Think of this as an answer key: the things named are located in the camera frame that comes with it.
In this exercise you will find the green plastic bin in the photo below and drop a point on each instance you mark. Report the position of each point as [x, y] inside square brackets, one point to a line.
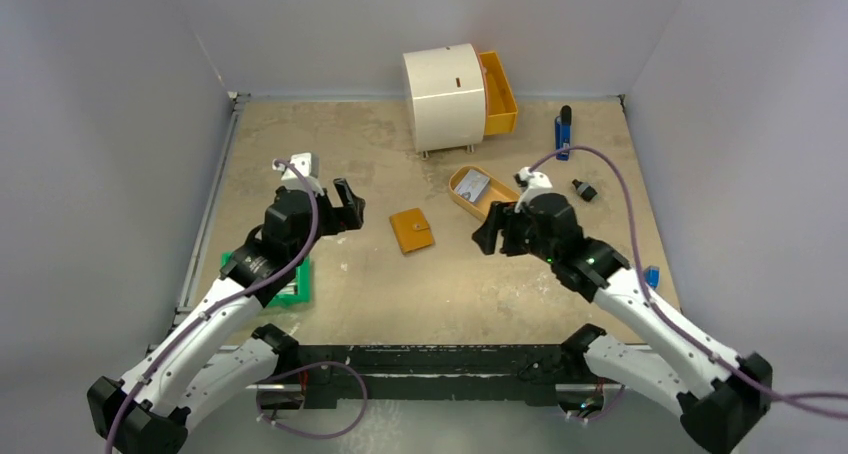
[298, 288]

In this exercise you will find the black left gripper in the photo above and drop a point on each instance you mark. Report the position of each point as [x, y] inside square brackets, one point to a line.
[341, 218]

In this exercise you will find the orange open drawer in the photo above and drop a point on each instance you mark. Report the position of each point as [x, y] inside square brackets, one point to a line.
[501, 107]

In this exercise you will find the orange oval tray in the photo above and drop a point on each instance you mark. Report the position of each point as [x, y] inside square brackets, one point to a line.
[498, 191]

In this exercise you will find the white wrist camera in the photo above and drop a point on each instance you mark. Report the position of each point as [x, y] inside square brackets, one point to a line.
[299, 171]
[532, 184]

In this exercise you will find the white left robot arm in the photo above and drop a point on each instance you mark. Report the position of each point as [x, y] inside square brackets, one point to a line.
[154, 406]

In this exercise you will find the small blue eraser block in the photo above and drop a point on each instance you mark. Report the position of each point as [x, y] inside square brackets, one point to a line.
[652, 276]

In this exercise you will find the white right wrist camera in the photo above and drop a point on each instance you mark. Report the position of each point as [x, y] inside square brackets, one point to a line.
[532, 184]

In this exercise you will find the blue black marker pen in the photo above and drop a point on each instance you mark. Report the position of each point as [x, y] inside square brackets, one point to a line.
[562, 130]

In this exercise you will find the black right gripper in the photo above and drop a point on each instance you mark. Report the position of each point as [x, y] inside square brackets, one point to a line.
[506, 224]

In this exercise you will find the small black knob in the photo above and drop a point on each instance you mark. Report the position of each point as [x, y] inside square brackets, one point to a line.
[584, 190]

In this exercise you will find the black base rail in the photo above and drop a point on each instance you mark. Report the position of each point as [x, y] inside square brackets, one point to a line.
[538, 375]

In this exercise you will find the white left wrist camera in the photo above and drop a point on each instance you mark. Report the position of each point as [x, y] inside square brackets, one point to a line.
[299, 171]

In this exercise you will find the silver VIP credit card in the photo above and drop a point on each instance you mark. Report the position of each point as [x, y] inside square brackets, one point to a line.
[472, 186]

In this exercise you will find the orange leather card holder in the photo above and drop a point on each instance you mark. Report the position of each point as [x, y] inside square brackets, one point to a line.
[412, 230]

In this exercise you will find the white round drawer cabinet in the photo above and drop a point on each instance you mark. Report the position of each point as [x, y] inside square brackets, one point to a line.
[446, 98]

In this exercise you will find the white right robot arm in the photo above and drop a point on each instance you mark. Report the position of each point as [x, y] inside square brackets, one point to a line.
[705, 383]

